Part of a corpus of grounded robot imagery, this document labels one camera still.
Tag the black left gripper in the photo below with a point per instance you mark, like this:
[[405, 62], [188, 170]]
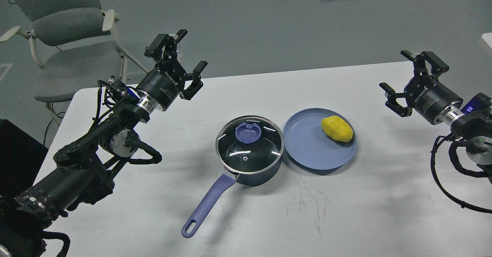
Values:
[[166, 81]]

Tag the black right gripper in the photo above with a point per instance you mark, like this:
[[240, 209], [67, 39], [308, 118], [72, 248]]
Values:
[[424, 92]]

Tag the yellow potato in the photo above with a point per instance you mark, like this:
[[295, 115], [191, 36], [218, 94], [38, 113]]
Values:
[[337, 129]]

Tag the glass pot lid blue knob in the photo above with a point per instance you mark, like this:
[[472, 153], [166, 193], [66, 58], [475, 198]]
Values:
[[249, 144]]

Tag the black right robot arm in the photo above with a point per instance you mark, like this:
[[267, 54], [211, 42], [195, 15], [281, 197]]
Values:
[[470, 124]]

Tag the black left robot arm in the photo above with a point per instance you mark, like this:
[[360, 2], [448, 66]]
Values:
[[86, 168]]

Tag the grey office chair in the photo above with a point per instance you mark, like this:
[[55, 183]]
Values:
[[58, 22]]

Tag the blue round plate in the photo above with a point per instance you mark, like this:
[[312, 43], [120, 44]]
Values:
[[309, 147]]

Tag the black box at left edge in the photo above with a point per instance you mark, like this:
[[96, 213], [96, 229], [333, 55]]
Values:
[[21, 157]]

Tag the dark pot with purple handle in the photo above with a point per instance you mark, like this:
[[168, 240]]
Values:
[[223, 182]]

